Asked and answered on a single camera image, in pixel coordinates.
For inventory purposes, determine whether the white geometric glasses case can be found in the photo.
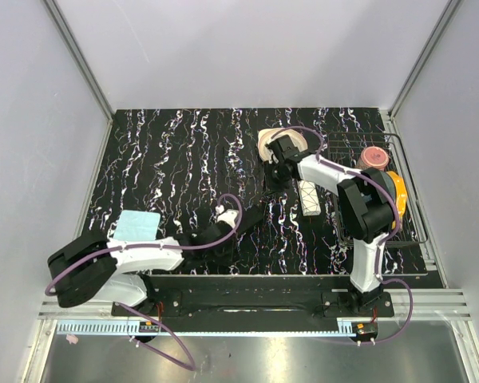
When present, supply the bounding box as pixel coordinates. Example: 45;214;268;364
298;180;321;217

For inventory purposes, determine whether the black rectangular glasses case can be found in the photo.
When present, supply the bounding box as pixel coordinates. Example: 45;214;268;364
237;205;264;235

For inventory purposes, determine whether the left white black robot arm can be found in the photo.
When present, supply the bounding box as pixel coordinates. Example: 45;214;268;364
45;206;244;316

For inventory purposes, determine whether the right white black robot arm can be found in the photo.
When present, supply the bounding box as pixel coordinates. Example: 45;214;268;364
257;128;401;317

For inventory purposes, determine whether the beige plate with blue rings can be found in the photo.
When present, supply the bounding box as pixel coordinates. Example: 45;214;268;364
257;128;309;164

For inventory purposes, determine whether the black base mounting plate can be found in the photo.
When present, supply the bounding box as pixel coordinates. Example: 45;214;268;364
133;275;394;318

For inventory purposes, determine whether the pink cup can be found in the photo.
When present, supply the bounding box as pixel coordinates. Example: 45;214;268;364
357;146;390;171

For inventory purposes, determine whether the dark blue bowl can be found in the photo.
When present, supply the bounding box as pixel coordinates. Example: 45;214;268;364
381;171;396;200

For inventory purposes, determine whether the yellow bowl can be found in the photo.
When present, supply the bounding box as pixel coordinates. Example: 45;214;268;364
386;171;408;226

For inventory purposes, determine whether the black wire dish rack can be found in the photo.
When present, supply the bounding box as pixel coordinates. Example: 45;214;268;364
326;132;430;245

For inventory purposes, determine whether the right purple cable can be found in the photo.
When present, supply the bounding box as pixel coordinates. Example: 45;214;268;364
267;125;414;345

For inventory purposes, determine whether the purple cable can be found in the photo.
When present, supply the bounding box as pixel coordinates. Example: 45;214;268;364
43;193;243;371
267;125;414;345

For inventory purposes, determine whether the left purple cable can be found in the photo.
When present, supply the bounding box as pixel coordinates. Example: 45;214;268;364
43;193;243;371

